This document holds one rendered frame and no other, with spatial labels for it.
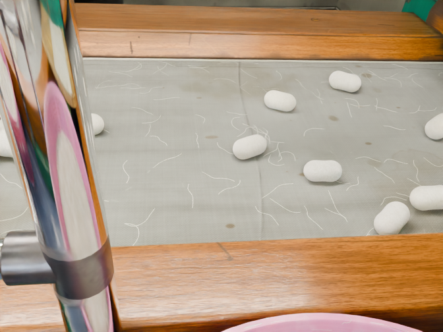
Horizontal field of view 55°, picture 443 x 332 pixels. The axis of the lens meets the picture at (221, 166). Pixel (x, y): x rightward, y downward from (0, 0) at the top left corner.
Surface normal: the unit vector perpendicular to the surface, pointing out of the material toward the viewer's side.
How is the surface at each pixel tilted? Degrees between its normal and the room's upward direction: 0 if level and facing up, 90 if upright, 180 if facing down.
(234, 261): 0
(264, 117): 0
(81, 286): 90
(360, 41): 45
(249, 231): 0
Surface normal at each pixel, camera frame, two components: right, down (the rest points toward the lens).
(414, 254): 0.07, -0.77
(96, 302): 0.55, 0.55
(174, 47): 0.13, -0.10
